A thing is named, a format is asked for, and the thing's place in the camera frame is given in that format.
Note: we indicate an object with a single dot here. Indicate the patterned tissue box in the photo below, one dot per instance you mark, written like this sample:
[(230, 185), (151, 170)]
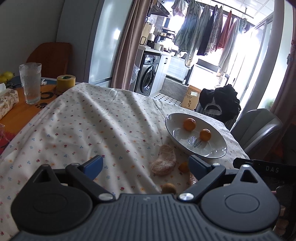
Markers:
[(7, 103)]

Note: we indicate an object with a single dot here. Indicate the white kitchen cabinet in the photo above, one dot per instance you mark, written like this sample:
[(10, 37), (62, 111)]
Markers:
[(164, 69)]

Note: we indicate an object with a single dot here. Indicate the metal clothes rail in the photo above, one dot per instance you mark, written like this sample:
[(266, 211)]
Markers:
[(231, 8)]

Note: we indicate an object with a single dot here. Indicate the grey plastic chair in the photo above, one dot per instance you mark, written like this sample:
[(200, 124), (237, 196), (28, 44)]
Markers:
[(256, 129)]

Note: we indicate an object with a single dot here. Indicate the clear plastic bag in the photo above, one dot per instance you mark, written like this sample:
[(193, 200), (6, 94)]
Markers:
[(135, 74)]

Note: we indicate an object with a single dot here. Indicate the pink curtain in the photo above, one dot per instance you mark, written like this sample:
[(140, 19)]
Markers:
[(283, 92)]

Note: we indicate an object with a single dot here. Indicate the white bowl with dark rim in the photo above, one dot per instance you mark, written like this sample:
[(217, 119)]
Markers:
[(175, 122)]

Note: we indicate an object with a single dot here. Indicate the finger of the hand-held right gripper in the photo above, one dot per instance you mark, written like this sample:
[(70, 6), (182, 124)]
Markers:
[(241, 162)]

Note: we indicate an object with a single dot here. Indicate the wooden chair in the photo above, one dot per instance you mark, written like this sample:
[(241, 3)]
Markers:
[(49, 58)]

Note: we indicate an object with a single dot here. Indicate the brown-pink curtain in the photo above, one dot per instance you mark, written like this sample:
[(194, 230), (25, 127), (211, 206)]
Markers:
[(129, 46)]

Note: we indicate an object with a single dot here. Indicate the red hanging garment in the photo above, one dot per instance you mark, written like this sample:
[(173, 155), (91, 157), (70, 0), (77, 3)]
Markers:
[(225, 32)]

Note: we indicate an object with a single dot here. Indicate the orange printed table mat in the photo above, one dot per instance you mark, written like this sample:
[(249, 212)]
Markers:
[(16, 118)]

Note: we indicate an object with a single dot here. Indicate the cardboard box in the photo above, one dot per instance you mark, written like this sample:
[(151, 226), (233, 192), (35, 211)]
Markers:
[(190, 97)]

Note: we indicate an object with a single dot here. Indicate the white appliance with dark top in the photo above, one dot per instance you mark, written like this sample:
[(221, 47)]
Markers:
[(203, 71)]

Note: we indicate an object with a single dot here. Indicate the brown kiwi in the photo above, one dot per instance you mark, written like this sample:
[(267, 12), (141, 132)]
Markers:
[(168, 187)]

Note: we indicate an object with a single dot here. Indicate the bread loaf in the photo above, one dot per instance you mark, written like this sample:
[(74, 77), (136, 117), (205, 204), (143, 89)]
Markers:
[(163, 160)]

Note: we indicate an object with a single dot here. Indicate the floral hanging garment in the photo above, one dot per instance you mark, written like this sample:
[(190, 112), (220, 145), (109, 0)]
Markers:
[(217, 32)]

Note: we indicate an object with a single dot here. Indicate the person's right hand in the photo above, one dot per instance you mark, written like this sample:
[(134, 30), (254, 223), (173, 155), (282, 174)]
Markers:
[(282, 222)]

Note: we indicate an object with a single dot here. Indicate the black garment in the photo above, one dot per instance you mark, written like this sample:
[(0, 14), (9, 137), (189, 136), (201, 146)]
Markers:
[(226, 99)]

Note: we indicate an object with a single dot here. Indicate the black kitchen shelf rack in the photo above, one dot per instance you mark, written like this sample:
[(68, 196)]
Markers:
[(167, 39)]

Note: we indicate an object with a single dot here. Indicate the small kumquat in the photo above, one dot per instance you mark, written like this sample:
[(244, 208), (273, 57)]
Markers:
[(183, 166)]

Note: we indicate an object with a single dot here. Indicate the pink hanging garment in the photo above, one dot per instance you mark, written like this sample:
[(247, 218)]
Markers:
[(179, 7)]

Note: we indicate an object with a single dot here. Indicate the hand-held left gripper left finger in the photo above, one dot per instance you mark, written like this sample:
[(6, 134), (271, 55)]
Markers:
[(93, 165)]

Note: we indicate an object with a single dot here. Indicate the silver washing machine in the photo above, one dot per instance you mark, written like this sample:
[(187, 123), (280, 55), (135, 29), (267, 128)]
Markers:
[(148, 74)]

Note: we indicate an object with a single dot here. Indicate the white mug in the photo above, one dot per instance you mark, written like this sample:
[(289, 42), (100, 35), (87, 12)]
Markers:
[(158, 46)]

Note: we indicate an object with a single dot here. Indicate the grey refrigerator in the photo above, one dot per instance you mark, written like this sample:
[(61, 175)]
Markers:
[(92, 39)]

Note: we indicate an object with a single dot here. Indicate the dark navy hanging garment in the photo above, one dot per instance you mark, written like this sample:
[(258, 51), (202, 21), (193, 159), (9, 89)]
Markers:
[(209, 32)]

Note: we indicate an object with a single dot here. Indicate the pink pastry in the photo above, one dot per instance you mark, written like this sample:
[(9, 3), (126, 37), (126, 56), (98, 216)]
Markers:
[(193, 179)]

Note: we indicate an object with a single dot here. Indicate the teal hanging shirt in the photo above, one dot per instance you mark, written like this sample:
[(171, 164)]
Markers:
[(186, 30)]

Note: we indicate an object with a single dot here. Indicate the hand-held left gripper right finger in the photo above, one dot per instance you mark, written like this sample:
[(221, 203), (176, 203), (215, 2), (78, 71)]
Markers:
[(196, 165)]

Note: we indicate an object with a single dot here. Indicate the yellow-green fruit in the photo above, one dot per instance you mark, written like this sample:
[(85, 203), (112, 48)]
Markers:
[(6, 76)]

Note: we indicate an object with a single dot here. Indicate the yellow tape roll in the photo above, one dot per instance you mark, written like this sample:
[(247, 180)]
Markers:
[(66, 83)]

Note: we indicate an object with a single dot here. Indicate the clear drinking glass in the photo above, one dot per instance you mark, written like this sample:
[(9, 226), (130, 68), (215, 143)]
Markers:
[(30, 83)]

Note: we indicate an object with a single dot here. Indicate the tangerine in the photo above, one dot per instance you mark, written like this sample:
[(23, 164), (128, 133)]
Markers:
[(189, 124), (205, 135)]

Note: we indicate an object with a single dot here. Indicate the floral white tablecloth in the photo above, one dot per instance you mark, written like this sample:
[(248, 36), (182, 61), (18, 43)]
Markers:
[(92, 120)]

